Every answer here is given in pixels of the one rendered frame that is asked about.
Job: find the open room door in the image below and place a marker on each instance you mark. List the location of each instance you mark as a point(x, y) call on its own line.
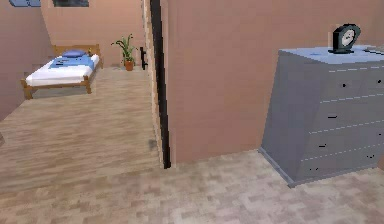
point(159, 83)

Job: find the blue framed wall picture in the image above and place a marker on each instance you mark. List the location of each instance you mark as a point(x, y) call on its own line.
point(25, 2)

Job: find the wooden bed white mattress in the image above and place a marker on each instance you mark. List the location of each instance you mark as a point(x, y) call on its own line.
point(60, 74)

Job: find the grey chest of drawers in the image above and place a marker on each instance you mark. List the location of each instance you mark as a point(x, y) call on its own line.
point(300, 113)

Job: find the green potted house plant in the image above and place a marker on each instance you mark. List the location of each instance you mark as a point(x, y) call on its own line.
point(127, 53)

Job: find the black table clock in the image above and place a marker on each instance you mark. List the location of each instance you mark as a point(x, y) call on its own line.
point(345, 38)

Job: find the blue bed blanket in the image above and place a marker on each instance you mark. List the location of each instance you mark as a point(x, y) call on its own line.
point(71, 62)

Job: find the blue pillow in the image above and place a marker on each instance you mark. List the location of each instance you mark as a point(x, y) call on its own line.
point(74, 53)

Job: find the dark framed window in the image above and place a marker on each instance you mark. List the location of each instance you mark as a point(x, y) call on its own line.
point(70, 3)

